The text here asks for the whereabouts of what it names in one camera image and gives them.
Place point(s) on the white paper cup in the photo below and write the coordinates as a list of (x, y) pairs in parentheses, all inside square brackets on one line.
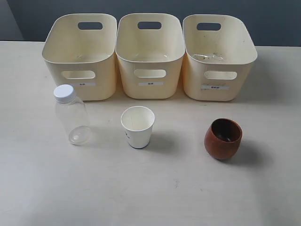
[(138, 122)]

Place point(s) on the brown wooden cup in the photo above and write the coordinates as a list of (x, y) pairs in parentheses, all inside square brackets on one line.
[(223, 138)]

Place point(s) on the clear plastic bottle white cap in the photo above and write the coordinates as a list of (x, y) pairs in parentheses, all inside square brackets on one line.
[(72, 113)]

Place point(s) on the middle cream plastic bin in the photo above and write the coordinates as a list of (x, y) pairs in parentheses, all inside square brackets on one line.
[(150, 49)]

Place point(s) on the cream plastic bin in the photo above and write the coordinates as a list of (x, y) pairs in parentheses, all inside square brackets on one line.
[(80, 51), (219, 56), (150, 49)]

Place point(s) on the right cream plastic bin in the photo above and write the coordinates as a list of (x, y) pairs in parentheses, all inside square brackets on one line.
[(219, 56)]

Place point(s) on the left cream plastic bin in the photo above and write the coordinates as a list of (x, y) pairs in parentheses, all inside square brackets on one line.
[(80, 51)]

